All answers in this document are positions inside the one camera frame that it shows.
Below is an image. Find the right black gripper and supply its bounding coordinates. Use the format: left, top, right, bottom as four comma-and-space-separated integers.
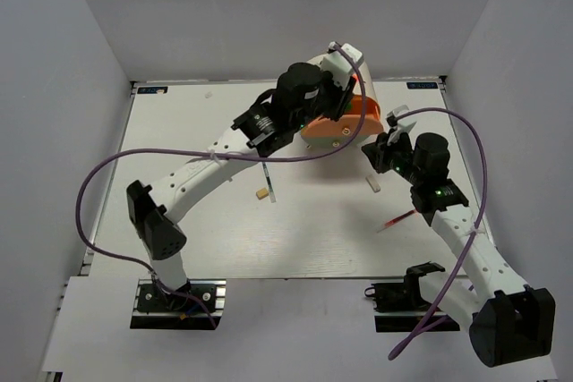
363, 128, 424, 185

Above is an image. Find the orange top drawer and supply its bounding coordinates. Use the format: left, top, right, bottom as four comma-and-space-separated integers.
301, 94, 384, 141

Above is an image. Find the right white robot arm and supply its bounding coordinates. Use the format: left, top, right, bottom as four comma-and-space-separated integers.
362, 132, 556, 368

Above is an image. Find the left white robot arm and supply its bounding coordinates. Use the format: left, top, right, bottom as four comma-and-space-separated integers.
126, 58, 357, 310

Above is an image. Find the round beige drawer organizer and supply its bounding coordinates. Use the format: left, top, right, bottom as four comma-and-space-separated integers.
296, 52, 382, 150

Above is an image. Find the grey eraser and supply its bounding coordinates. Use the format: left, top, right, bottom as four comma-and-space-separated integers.
365, 175, 381, 193

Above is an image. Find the grey-green bottom drawer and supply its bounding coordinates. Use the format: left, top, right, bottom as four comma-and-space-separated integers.
302, 135, 351, 150

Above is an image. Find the red ink pen refill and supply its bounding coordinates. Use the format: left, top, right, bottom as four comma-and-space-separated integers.
376, 209, 417, 233

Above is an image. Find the right blue table label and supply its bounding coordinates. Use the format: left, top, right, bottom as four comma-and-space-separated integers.
406, 81, 439, 89

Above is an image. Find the blue table label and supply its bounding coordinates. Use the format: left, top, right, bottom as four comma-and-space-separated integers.
406, 81, 439, 89
137, 86, 168, 95

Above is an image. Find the green ink pen refill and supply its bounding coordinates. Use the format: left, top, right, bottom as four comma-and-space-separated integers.
261, 163, 276, 203

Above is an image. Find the tan eraser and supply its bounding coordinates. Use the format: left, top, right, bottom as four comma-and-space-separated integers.
256, 188, 269, 199

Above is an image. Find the left blue table label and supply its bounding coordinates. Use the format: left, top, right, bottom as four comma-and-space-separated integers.
137, 86, 168, 95

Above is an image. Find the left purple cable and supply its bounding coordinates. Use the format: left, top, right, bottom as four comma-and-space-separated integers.
73, 44, 369, 328

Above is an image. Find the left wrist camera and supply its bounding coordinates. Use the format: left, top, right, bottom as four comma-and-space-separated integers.
320, 41, 363, 89

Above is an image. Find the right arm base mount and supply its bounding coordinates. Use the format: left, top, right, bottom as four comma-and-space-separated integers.
364, 281, 430, 333

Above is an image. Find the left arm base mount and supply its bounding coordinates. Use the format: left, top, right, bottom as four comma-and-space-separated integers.
130, 279, 227, 331

